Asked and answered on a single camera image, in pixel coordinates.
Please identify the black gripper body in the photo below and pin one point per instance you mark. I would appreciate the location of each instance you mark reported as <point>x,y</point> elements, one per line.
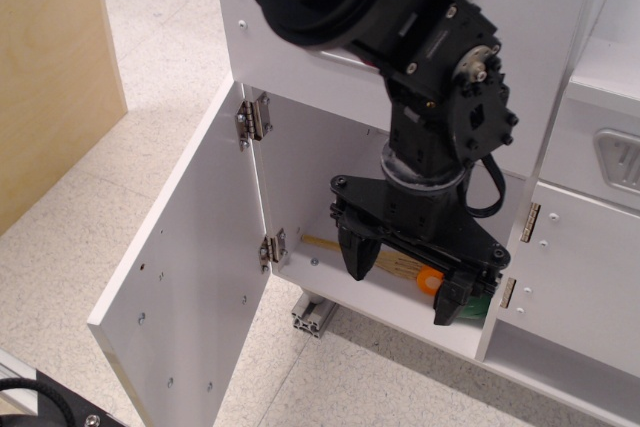
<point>435,230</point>

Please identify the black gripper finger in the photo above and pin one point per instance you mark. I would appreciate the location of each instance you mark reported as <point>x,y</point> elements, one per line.
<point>359,242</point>
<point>452,297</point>

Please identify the white low fridge door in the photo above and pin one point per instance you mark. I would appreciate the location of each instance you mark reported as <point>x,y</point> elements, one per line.
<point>174,317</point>

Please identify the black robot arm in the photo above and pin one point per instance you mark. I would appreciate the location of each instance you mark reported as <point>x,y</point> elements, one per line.
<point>439,60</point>

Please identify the white toy fridge cabinet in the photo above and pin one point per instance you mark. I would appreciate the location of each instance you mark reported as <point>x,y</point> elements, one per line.
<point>573,70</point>

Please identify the orange toy item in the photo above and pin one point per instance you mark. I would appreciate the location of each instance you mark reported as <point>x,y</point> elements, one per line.
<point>429,280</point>

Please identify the green toy item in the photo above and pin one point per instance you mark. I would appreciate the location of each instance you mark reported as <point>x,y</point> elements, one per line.
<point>476,309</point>

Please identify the wooden brush toy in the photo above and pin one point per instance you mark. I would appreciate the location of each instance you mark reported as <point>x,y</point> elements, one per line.
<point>392,262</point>

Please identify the lower brass cabinet hinge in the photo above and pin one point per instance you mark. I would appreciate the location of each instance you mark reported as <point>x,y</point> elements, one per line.
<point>508,292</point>

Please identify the brass cabinet hinge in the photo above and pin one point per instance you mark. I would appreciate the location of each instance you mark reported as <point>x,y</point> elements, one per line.
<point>530,222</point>
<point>508,292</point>

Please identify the aluminium extrusion foot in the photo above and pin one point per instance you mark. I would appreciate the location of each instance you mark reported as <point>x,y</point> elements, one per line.
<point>313,313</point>

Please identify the upper brass cabinet hinge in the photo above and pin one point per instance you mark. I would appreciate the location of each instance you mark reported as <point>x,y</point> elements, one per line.
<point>530,222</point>

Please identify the lower silver door hinge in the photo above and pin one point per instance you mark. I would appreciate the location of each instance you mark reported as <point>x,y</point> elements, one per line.
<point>273,250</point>

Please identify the silver door hinge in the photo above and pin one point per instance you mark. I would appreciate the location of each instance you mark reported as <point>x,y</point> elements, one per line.
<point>273,250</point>
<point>253,120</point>

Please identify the white neighbouring cabinet door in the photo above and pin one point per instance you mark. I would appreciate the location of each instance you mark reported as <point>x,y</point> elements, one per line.
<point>572,320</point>

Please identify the upper silver door hinge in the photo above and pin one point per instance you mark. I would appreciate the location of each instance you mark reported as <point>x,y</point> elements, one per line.
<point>253,120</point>

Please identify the light plywood panel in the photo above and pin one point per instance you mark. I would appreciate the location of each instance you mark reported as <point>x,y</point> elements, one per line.
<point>61,92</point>

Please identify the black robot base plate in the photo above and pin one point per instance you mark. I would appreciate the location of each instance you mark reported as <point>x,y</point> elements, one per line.
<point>48,403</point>

